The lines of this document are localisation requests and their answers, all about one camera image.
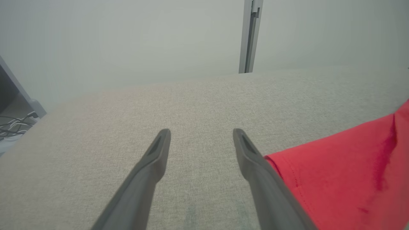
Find grey partition post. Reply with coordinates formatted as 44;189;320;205
238;0;264;74

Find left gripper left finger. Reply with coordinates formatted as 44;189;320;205
90;129;172;230

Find red Bulls 23 jersey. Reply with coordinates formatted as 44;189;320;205
264;99;409;230

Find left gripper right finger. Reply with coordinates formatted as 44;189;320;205
233;128;317;230

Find black floor cable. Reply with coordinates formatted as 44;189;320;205
0;116;35;141

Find black cables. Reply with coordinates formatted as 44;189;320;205
0;110;39;141

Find grey wheeled stand leg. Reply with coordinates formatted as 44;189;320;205
0;56;47;119

